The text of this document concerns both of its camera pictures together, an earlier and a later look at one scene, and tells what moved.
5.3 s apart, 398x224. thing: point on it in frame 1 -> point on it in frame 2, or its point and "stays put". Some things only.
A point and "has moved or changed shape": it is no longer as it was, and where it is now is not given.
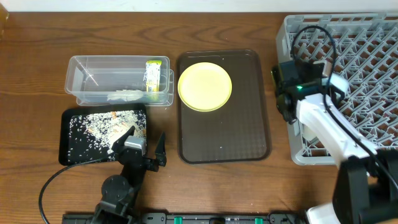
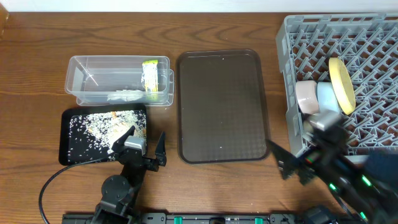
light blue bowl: [339, 81] has moved or changed shape
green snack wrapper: [152, 76] stays put
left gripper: [143, 160] stays put
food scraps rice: [91, 136] stays put
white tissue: [126, 95] stays put
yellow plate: [204, 86] -> [342, 85]
